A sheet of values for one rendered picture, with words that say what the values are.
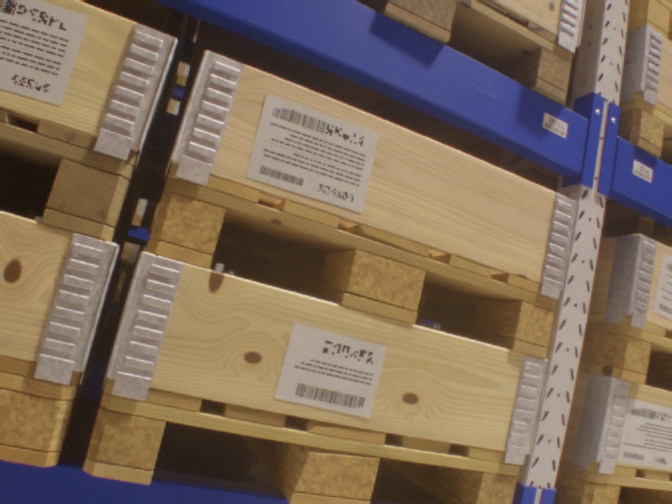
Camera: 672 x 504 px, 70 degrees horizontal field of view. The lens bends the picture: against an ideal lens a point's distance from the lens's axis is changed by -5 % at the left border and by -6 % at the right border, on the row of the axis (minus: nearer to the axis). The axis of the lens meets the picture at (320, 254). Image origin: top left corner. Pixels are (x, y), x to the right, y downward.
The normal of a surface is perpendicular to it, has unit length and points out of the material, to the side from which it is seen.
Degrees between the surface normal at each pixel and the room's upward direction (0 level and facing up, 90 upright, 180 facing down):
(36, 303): 90
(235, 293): 90
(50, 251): 90
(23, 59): 90
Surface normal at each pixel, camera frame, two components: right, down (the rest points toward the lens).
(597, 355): -0.91, -0.27
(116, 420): 0.34, -0.05
